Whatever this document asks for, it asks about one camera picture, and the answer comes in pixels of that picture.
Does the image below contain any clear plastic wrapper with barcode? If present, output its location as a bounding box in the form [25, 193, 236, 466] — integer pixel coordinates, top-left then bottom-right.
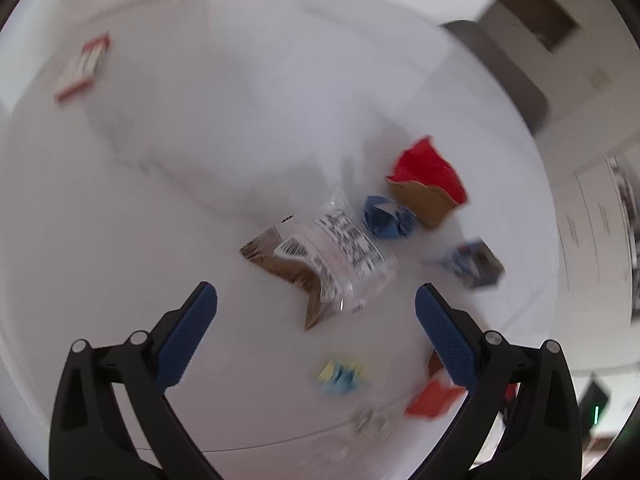
[280, 187, 396, 313]

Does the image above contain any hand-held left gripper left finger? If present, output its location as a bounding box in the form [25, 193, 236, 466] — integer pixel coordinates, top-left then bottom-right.
[48, 281, 223, 480]

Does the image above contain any small grey and blue carton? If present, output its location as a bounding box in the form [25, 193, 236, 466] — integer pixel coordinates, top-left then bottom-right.
[422, 238, 506, 291]

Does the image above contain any grey chair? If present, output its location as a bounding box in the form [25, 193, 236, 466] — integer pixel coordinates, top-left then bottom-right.
[440, 20, 551, 136]

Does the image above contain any small red and white carton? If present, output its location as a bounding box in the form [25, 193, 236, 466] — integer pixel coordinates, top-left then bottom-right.
[404, 350, 518, 419]

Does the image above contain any red and white flat box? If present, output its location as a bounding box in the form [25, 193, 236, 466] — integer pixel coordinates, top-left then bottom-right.
[54, 32, 112, 106]

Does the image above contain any brown foil snack wrapper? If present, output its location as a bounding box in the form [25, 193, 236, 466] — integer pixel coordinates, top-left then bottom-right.
[239, 226, 341, 332]

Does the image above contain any yellow and blue wrapper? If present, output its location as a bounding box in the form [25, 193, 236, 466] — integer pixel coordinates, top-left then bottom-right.
[314, 359, 366, 396]

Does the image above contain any white cabinet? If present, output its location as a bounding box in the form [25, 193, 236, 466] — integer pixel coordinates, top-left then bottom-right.
[550, 155, 640, 326]

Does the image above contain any black device with green light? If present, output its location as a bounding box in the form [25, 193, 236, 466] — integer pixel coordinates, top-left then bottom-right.
[575, 372, 613, 436]

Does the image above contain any red and brown paper bag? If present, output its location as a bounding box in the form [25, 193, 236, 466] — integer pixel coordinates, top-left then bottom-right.
[385, 135, 471, 232]

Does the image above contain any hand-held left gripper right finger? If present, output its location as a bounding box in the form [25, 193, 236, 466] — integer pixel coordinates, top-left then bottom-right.
[410, 282, 583, 480]

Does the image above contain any wall shelf niche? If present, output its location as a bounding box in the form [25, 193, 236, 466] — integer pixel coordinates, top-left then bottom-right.
[497, 0, 581, 53]

